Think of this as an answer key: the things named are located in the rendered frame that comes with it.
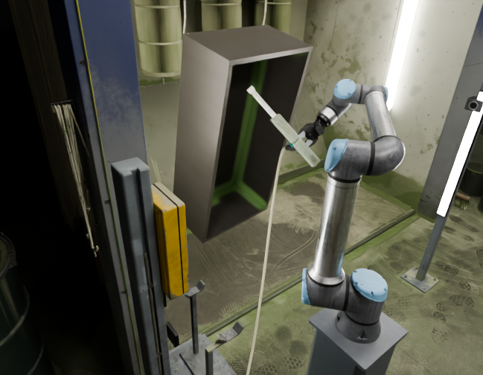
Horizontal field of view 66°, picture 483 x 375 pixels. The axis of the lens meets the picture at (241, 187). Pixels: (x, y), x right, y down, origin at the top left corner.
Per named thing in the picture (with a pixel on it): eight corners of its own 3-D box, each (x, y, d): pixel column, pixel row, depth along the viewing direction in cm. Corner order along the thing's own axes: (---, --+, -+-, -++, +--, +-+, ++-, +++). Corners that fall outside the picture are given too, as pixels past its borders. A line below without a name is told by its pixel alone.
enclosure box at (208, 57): (171, 211, 257) (182, 33, 182) (235, 183, 293) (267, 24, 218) (202, 243, 239) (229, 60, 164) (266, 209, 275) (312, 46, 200)
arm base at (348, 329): (388, 329, 163) (394, 313, 158) (362, 351, 153) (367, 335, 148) (353, 301, 176) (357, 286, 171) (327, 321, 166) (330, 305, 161)
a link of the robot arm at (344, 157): (340, 318, 154) (379, 151, 118) (298, 312, 157) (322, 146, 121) (338, 292, 167) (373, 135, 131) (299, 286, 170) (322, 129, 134)
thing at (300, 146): (305, 161, 199) (323, 161, 177) (299, 167, 199) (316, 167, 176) (243, 91, 190) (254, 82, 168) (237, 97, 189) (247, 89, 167)
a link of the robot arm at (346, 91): (362, 78, 168) (356, 91, 180) (336, 76, 170) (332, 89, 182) (360, 97, 166) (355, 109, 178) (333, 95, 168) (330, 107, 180)
